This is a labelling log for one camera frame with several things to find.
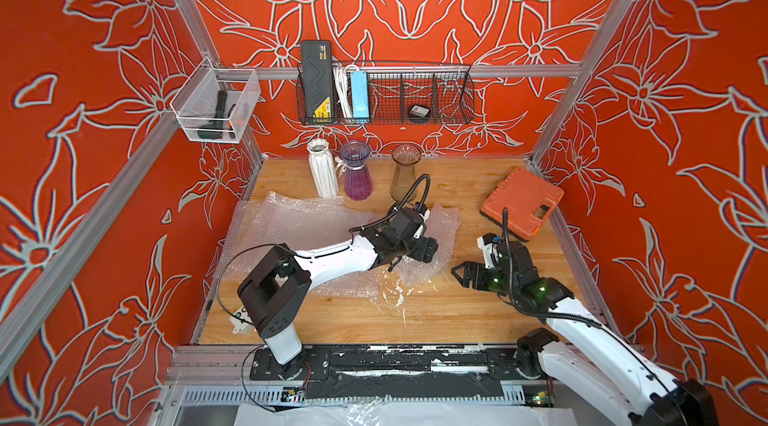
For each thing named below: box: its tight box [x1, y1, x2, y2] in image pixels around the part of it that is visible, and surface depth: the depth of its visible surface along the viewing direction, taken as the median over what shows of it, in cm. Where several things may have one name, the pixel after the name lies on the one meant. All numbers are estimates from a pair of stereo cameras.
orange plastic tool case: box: [480, 167, 565, 243], surface depth 102 cm
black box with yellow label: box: [301, 40, 333, 120], surface depth 89 cm
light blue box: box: [350, 70, 370, 123], surface depth 92 cm
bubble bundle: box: [391, 204, 461, 286], surface depth 88 cm
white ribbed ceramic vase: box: [307, 138, 339, 197], surface depth 97 cm
